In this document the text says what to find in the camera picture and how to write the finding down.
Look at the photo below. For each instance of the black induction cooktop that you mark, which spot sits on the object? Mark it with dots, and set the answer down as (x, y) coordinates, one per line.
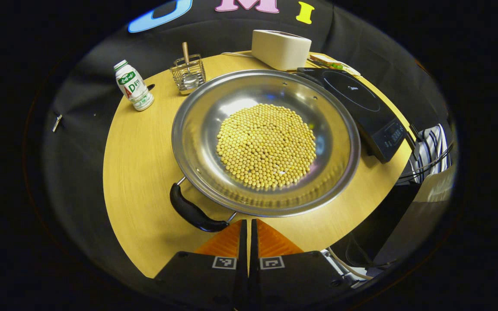
(361, 103)

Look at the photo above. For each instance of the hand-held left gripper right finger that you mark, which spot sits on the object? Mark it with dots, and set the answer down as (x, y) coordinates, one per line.
(283, 280)

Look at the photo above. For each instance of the pile of yellow soybeans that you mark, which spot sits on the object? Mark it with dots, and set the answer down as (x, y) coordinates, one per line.
(266, 147)

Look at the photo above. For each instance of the white striped cloth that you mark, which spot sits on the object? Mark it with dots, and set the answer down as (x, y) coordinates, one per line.
(430, 147)

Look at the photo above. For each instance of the white toaster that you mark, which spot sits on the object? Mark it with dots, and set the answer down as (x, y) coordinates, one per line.
(279, 49)

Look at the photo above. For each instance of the silver clip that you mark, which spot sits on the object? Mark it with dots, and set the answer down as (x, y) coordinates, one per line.
(57, 123)

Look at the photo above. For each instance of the white green label bottle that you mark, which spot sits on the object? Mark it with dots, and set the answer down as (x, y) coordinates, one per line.
(133, 86)

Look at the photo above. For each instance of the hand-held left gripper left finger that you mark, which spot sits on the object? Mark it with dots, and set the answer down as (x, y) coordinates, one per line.
(214, 280)

